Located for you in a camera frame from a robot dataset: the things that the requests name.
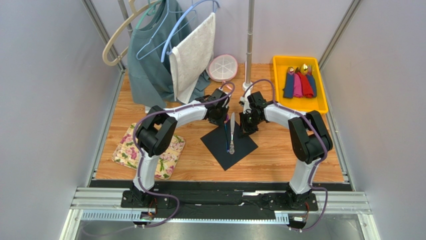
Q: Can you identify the yellow plastic bin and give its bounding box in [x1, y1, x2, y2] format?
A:
[272, 55, 329, 114]

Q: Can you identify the navy rolled napkin right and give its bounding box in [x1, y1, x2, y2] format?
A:
[306, 74, 317, 98]

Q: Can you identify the teal hanging shirt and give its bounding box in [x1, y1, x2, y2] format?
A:
[127, 0, 195, 108]

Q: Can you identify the metal rack pole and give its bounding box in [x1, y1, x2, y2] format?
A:
[240, 0, 255, 113]

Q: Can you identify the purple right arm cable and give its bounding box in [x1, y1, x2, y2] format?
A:
[242, 78, 330, 233]

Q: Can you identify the white hanging towel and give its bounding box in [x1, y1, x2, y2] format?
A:
[169, 12, 216, 104]

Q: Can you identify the teal clothes hanger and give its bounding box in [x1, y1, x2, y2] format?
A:
[133, 0, 166, 32]

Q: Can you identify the navy rolled napkin left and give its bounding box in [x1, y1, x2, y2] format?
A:
[283, 72, 294, 99]

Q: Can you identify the gold spoon in bin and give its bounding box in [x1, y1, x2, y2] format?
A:
[299, 63, 309, 75]

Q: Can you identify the iridescent purple spoon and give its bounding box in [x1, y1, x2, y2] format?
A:
[223, 114, 230, 153]

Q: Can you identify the beige clothes hanger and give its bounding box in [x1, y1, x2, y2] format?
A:
[102, 0, 162, 67]

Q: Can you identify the floral placemat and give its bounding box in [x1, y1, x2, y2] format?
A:
[111, 123, 187, 181]

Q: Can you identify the red rolled napkin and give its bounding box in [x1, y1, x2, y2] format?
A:
[297, 72, 314, 99]

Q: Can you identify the pink rolled napkin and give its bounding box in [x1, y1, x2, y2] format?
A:
[293, 73, 303, 98]

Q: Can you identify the navy rolled napkin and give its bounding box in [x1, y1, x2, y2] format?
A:
[306, 74, 317, 98]
[283, 72, 294, 99]

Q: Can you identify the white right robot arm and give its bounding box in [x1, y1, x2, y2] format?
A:
[238, 91, 333, 209]

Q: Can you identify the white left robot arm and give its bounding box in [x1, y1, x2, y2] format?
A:
[130, 88, 232, 207]

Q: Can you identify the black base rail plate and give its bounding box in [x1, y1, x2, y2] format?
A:
[120, 181, 319, 220]

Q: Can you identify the light blue clothes hanger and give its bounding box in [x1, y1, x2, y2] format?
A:
[135, 0, 221, 64]

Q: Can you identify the black paper napkin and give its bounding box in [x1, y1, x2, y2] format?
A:
[200, 121, 258, 171]

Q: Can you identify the pink white mesh basket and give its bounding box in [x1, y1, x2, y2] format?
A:
[206, 54, 239, 83]

